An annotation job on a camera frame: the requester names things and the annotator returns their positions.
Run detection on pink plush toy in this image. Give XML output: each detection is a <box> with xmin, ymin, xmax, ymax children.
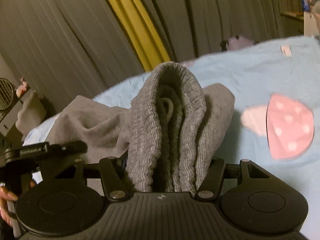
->
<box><xmin>16</xmin><ymin>77</ymin><xmax>29</xmax><ymax>98</ymax></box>

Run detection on grey sweatpants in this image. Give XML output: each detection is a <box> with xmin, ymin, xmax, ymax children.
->
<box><xmin>47</xmin><ymin>62</ymin><xmax>235</xmax><ymax>194</ymax></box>

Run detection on person's left hand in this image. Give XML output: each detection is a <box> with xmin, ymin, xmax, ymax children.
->
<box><xmin>0</xmin><ymin>183</ymin><xmax>18</xmax><ymax>228</ymax></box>

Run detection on yellow curtain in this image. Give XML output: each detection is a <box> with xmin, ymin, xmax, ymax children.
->
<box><xmin>108</xmin><ymin>0</ymin><xmax>170</xmax><ymax>72</ymax></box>

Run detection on grey curtain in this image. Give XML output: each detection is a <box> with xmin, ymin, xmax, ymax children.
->
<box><xmin>1</xmin><ymin>0</ymin><xmax>301</xmax><ymax>114</ymax></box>

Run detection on white drawstring cord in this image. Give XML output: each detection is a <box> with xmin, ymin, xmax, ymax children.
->
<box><xmin>158</xmin><ymin>97</ymin><xmax>175</xmax><ymax>126</ymax></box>

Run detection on round black mirror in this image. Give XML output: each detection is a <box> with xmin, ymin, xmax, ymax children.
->
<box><xmin>0</xmin><ymin>77</ymin><xmax>14</xmax><ymax>111</ymax></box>

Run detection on grey upholstered chair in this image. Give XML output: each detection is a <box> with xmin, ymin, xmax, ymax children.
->
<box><xmin>15</xmin><ymin>90</ymin><xmax>47</xmax><ymax>136</ymax></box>

